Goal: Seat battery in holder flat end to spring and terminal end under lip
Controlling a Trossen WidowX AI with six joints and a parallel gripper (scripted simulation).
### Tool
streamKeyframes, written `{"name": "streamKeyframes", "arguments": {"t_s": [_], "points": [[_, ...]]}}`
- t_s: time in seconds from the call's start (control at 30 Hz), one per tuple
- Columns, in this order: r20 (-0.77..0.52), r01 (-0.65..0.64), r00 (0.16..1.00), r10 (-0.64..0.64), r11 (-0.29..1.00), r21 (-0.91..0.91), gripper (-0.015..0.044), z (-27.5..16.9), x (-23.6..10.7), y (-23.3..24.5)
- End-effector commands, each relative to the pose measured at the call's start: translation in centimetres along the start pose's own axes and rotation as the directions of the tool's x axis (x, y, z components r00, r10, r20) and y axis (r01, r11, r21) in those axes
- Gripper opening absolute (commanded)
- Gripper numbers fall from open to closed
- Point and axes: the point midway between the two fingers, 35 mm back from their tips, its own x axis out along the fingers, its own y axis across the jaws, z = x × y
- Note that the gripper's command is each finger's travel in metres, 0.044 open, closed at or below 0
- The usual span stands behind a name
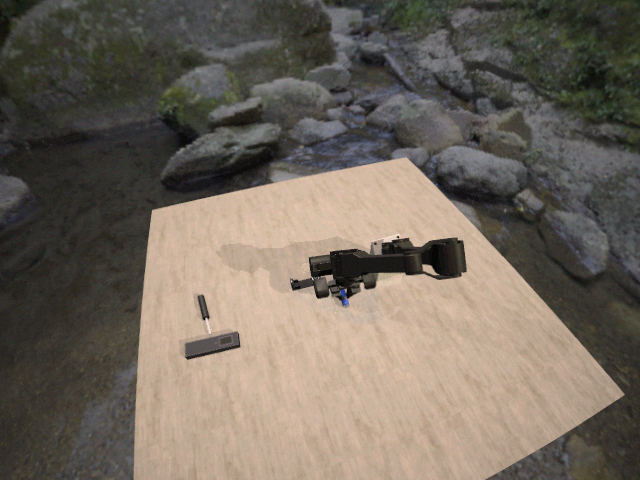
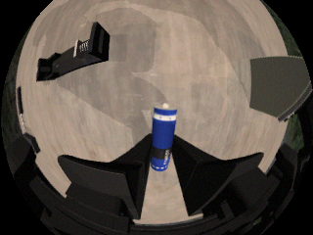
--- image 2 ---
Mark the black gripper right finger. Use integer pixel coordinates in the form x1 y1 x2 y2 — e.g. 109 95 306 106
172 134 265 216

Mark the black-handled screwdriver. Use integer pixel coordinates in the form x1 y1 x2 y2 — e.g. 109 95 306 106
16 87 26 132

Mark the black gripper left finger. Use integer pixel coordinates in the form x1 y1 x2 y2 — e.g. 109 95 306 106
58 133 153 219

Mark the blue battery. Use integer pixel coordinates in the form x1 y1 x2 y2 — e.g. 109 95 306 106
152 103 177 171

